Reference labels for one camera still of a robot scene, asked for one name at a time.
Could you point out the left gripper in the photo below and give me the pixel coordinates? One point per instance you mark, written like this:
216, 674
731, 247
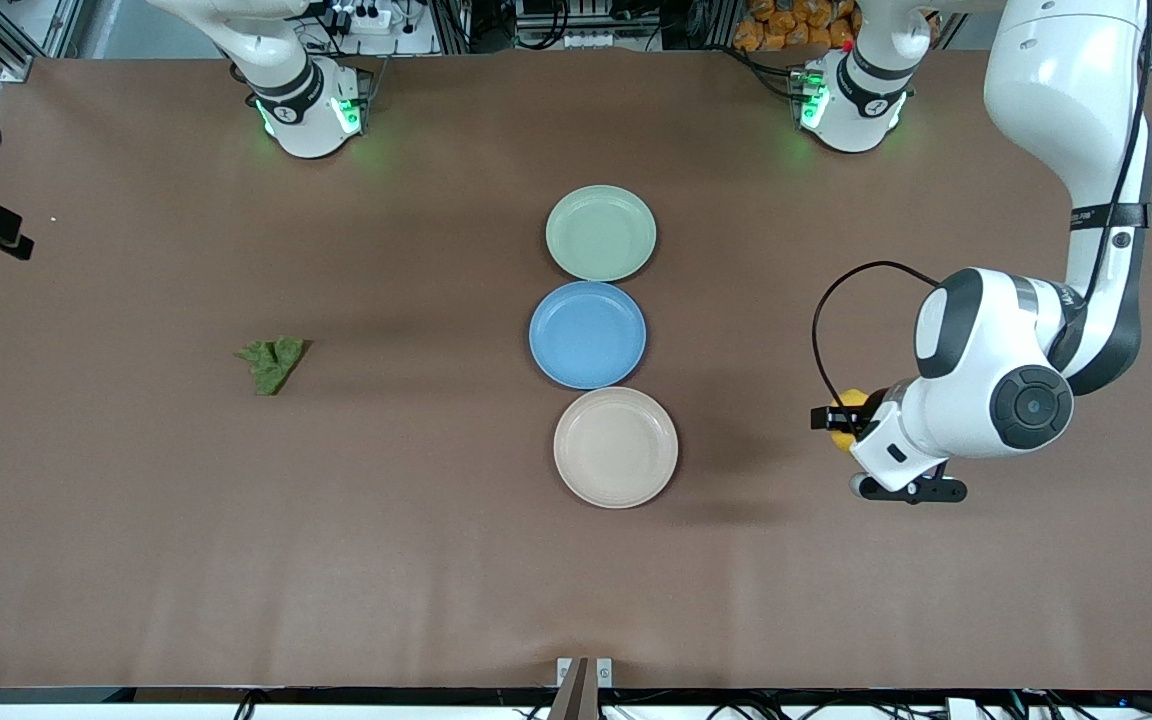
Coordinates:
868, 417

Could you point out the yellow lemon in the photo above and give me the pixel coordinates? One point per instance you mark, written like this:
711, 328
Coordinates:
851, 397

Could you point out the green lettuce leaf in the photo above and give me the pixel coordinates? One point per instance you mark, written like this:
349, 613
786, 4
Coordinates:
271, 365

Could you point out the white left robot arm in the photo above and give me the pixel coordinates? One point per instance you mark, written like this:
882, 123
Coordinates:
1066, 100

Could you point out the beige plate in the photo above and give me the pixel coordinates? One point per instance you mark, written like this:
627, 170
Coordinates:
616, 448

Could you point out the blue plate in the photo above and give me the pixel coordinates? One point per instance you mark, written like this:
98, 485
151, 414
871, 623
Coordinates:
586, 335

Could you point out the pale green plate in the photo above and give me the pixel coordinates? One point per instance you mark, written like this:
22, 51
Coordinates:
601, 232

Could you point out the bag of orange fruit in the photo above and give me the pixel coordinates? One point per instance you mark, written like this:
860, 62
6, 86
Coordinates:
786, 25

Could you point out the white power strip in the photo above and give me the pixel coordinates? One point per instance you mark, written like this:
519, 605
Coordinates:
366, 17

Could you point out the metal table edge bracket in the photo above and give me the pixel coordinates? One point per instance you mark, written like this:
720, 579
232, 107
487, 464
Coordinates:
584, 690

